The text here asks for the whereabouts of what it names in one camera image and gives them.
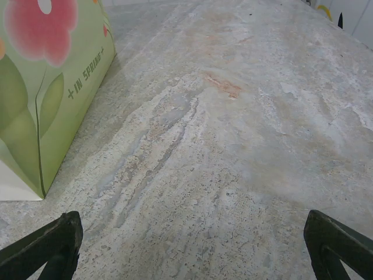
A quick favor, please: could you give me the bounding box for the white paper shopping bag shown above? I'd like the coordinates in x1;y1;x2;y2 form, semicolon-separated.
0;0;118;201

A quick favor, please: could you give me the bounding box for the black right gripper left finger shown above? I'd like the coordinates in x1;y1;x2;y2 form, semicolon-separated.
0;211;84;280

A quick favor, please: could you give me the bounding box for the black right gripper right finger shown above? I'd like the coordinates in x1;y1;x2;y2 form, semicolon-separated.
303;209;373;280

